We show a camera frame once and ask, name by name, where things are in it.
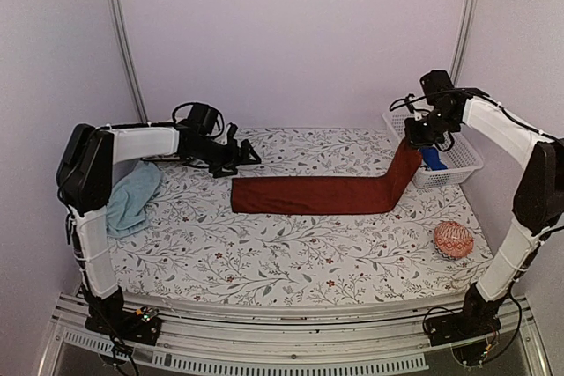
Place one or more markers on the dark red towel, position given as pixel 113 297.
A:
pixel 328 195

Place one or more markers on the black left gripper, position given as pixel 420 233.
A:
pixel 233 157

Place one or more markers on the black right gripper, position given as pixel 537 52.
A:
pixel 414 137

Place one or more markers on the aluminium frame post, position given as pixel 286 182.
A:
pixel 462 39
pixel 119 24

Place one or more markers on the blue object in basket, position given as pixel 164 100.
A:
pixel 431 159

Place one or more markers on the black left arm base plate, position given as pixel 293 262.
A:
pixel 142 326

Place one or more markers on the aluminium frame post right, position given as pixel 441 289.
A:
pixel 462 39

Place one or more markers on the aluminium frame post left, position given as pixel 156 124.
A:
pixel 119 24

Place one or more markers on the aluminium front rail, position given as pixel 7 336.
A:
pixel 210 339

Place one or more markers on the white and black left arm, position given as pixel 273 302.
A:
pixel 84 180

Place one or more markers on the white perforated plastic basket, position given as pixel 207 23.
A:
pixel 461 160

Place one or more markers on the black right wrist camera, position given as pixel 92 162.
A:
pixel 434 83

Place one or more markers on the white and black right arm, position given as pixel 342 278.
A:
pixel 536 201

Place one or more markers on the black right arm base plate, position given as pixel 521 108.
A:
pixel 444 326

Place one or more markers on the light blue towel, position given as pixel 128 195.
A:
pixel 126 213

